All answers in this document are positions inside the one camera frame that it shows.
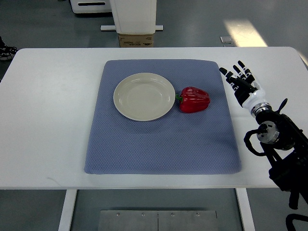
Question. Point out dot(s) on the white left table leg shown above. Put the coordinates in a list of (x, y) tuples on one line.
[(67, 210)]

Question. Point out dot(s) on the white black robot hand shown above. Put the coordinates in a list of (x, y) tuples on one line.
[(243, 83)]

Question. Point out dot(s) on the grey floor outlet cover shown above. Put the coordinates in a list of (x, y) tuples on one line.
[(226, 40)]

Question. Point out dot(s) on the brown cardboard box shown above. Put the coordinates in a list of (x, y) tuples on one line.
[(136, 41)]

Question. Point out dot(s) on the metal floor plate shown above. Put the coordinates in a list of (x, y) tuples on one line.
[(157, 220)]

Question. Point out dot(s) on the red bell pepper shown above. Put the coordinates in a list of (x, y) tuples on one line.
[(193, 100)]

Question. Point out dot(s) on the white table leg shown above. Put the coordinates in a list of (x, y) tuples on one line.
[(67, 210), (245, 209)]

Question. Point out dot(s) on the blue textured mat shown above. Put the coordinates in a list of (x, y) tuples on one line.
[(177, 143)]

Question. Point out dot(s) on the white cabinet with slot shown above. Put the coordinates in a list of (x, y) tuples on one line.
[(90, 6)]

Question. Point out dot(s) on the white machine pedestal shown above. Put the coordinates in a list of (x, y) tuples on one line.
[(133, 17)]

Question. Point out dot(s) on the white right table leg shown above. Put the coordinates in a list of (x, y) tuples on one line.
[(245, 209)]

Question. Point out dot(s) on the black white sneaker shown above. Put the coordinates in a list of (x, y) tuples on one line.
[(7, 52)]

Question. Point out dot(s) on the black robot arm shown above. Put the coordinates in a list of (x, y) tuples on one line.
[(285, 146)]

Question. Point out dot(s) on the cream round plate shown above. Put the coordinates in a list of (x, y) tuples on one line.
[(144, 97)]

